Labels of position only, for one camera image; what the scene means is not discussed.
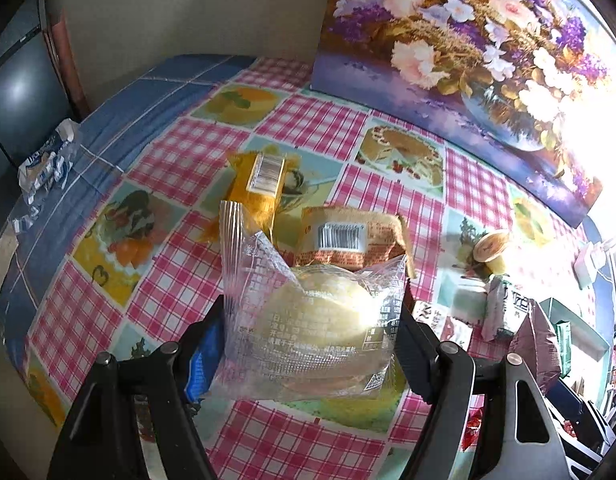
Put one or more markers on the small red snack packet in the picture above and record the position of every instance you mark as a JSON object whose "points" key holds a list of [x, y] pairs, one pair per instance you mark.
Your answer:
{"points": [[450, 330]]}

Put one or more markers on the white power cube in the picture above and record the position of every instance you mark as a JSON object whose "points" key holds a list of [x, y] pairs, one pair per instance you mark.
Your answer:
{"points": [[588, 265]]}

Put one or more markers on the brown beige snack packet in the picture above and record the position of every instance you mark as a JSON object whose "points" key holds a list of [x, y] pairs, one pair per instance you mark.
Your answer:
{"points": [[378, 232]]}

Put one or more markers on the pink snack packet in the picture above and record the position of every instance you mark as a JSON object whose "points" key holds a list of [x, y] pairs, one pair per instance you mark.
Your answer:
{"points": [[535, 355]]}

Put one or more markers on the bun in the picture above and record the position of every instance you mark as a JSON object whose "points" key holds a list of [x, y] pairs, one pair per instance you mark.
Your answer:
{"points": [[313, 320]]}

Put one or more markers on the red orange snack packet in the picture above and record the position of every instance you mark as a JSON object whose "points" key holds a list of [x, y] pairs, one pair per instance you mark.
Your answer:
{"points": [[473, 427]]}

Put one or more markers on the yellow pudding cup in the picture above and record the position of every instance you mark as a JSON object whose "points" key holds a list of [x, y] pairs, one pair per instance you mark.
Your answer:
{"points": [[495, 255]]}

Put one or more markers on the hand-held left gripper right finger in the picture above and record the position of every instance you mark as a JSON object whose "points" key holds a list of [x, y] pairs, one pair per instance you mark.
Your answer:
{"points": [[418, 360]]}

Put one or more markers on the beige paper piece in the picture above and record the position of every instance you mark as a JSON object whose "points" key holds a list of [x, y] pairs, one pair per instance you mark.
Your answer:
{"points": [[0, 260]]}

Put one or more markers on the dark screen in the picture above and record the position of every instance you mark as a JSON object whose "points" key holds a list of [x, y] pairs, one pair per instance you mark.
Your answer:
{"points": [[22, 95]]}

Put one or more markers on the pink checkered tablecloth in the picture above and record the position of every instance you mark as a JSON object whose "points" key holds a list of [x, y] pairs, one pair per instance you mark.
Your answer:
{"points": [[308, 125]]}

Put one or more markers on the flower painting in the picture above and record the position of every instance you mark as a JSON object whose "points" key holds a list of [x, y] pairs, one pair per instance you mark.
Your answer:
{"points": [[438, 35]]}

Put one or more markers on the white tray with teal rim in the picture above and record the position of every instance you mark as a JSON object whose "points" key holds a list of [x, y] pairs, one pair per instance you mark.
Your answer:
{"points": [[563, 350]]}

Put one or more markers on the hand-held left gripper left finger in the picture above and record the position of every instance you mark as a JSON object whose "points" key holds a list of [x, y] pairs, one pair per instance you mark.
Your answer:
{"points": [[201, 360]]}

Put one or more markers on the green white cracker packet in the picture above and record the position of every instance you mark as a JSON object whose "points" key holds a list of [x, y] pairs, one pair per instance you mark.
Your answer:
{"points": [[513, 310]]}

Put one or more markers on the white crumpled wrapper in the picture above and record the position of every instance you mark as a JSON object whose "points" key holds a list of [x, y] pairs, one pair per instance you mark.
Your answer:
{"points": [[47, 160]]}

